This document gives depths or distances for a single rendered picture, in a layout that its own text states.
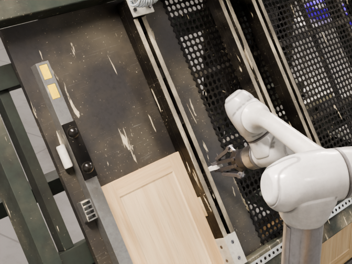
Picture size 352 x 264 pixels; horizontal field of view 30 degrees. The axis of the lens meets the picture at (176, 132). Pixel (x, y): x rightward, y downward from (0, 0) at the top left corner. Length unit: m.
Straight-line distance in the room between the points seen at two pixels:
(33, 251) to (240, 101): 0.81
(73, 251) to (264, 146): 0.72
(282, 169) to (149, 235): 0.86
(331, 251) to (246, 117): 1.58
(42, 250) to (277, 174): 0.85
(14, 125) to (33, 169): 0.16
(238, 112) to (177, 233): 0.55
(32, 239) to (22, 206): 0.10
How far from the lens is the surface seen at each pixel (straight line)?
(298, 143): 1.94
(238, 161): 2.30
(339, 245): 3.59
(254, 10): 2.88
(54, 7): 2.27
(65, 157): 2.20
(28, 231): 2.10
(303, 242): 1.70
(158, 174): 2.39
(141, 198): 2.34
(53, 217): 2.24
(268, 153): 2.17
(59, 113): 2.22
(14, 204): 2.11
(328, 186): 1.61
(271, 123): 2.01
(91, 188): 2.22
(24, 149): 2.24
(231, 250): 2.49
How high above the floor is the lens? 2.42
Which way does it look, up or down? 25 degrees down
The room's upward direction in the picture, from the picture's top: 2 degrees counter-clockwise
